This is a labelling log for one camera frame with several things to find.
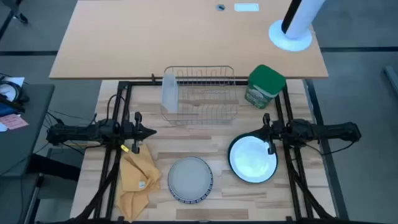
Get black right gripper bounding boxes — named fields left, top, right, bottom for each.
left=251, top=113, right=285, bottom=155

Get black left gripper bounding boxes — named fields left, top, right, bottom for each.
left=121, top=112, right=157, bottom=154

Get beige ceramic plate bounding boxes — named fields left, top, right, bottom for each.
left=167, top=156, right=214, bottom=205

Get green bowl white inside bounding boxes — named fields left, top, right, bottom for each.
left=227, top=133, right=279, bottom=184

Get yellow cloth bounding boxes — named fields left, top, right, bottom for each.
left=115, top=143, right=162, bottom=222

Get translucent white utensil holder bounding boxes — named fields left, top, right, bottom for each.
left=160, top=72, right=180, bottom=114

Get green Cascade detergent tub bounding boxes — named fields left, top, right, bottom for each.
left=244, top=64, right=287, bottom=110

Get tan wooden desk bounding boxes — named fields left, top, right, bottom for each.
left=49, top=0, right=330, bottom=80

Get grey side table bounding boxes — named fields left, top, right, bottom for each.
left=0, top=82, right=56, bottom=178

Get white pillar black stripe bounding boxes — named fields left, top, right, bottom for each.
left=268, top=0, right=326, bottom=53

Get white desk label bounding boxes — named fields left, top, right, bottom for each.
left=233, top=2, right=260, bottom=12

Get pink sticky note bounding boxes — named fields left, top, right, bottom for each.
left=0, top=113, right=29, bottom=131

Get black headphones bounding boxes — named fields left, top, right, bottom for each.
left=0, top=79, right=30, bottom=108

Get white paper sheet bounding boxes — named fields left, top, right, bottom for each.
left=0, top=76, right=25, bottom=91

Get black cable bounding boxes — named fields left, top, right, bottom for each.
left=105, top=93, right=126, bottom=124
left=303, top=140, right=356, bottom=156

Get black aluminium rig frame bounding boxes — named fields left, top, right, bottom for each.
left=70, top=80, right=336, bottom=224

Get metal wire dish rack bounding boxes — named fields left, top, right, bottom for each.
left=160, top=65, right=239, bottom=126

